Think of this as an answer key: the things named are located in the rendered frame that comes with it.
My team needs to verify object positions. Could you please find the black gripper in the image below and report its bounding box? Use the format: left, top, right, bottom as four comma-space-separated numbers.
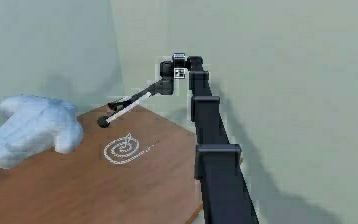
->
96, 60, 175, 129

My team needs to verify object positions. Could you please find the brown wooden table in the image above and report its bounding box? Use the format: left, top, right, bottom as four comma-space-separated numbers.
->
0, 103, 244, 224

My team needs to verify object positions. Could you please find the silver coiled chain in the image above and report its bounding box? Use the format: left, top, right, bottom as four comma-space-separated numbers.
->
103, 132, 161, 166

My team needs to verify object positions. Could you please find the pale blue lumpy cushion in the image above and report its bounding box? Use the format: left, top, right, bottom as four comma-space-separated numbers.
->
0, 94, 85, 170

